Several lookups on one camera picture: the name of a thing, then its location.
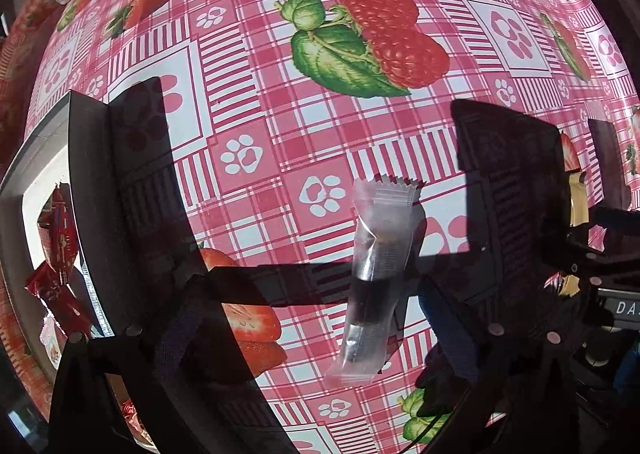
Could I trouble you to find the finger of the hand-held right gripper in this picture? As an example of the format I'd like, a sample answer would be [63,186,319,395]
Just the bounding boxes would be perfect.
[542,234,640,285]
[587,206,640,255]

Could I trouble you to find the gold snack packet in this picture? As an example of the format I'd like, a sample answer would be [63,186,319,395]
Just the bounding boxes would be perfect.
[559,171,588,297]

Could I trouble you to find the clear dark snack bar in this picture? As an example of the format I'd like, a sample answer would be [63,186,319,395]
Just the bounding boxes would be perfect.
[325,175,426,382]

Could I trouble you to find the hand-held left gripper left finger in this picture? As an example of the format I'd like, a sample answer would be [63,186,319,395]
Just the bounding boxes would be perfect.
[50,274,261,454]

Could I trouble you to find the black and white storage box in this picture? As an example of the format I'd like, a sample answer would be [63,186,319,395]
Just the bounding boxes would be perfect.
[0,90,176,454]

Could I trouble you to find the pink strawberry print tablecloth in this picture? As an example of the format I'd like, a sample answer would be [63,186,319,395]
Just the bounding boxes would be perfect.
[0,0,640,454]

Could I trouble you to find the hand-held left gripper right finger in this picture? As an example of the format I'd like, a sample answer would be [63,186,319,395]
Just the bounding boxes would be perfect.
[417,278,583,454]

